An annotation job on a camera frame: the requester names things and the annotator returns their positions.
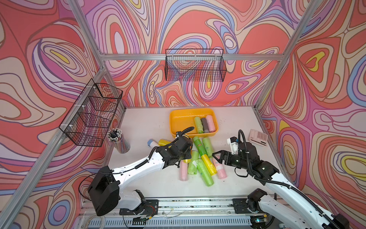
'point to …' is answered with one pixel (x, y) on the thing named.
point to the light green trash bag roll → (199, 125)
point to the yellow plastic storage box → (181, 119)
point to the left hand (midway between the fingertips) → (191, 152)
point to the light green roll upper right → (208, 146)
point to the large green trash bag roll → (206, 175)
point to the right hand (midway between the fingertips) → (218, 160)
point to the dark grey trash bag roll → (205, 125)
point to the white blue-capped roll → (151, 143)
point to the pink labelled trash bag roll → (221, 170)
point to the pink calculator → (258, 137)
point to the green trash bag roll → (192, 169)
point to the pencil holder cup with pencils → (121, 143)
